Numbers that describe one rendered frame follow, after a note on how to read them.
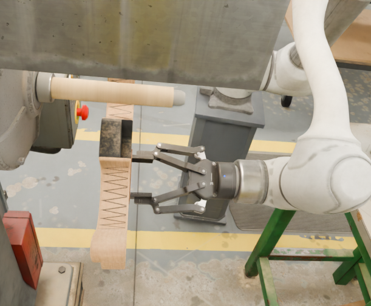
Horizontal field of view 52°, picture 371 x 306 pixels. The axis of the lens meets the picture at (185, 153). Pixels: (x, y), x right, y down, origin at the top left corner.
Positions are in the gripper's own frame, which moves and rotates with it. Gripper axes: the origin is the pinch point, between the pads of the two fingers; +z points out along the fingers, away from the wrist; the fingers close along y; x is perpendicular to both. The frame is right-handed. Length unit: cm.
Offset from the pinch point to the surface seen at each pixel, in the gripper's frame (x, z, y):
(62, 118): -10.0, 16.3, 15.2
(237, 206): -125, -57, 16
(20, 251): -45, 31, -12
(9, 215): -46, 35, -2
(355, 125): -26, -67, 25
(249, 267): -99, -54, -15
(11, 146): 21.1, 16.2, -1.6
